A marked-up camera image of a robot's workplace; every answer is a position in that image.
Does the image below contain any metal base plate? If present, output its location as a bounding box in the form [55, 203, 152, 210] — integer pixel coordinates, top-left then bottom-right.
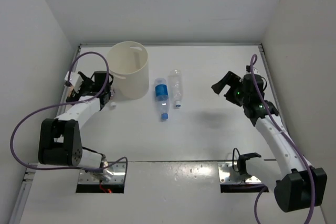
[218, 162, 261, 185]
[77, 162, 127, 185]

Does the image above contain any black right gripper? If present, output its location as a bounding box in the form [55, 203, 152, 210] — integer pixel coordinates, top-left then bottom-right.
[212, 71, 248, 107]

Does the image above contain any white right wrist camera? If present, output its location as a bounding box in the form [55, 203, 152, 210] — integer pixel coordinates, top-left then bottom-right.
[246, 65, 260, 75]

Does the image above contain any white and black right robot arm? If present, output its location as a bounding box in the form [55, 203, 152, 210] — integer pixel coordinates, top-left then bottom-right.
[212, 71, 327, 212]

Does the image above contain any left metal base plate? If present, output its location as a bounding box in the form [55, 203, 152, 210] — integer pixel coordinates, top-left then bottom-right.
[77, 162, 127, 185]

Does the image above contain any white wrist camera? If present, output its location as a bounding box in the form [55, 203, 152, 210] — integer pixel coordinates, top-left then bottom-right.
[65, 71, 83, 93]
[246, 65, 260, 75]

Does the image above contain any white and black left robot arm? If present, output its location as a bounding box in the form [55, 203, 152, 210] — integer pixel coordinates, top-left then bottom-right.
[38, 71, 113, 183]

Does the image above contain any clear plastic bottle blue cap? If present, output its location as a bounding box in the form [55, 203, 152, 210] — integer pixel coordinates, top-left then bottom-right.
[168, 69, 183, 109]

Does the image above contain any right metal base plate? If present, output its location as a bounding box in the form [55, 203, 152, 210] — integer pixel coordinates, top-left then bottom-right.
[218, 162, 261, 185]

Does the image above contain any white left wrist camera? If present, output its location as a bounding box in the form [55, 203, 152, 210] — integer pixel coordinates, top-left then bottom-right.
[65, 71, 83, 93]

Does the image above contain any blue label plastic bottle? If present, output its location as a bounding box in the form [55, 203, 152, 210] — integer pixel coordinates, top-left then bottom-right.
[154, 78, 170, 121]

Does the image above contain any aluminium frame rail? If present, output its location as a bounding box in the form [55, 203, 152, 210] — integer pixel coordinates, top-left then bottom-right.
[60, 44, 81, 103]

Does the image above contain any cream cylindrical bin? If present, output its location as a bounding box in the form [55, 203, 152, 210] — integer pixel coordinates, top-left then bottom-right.
[106, 41, 149, 100]

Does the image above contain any small clear bottle white cap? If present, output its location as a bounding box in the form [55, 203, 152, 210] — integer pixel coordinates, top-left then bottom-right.
[109, 89, 117, 109]

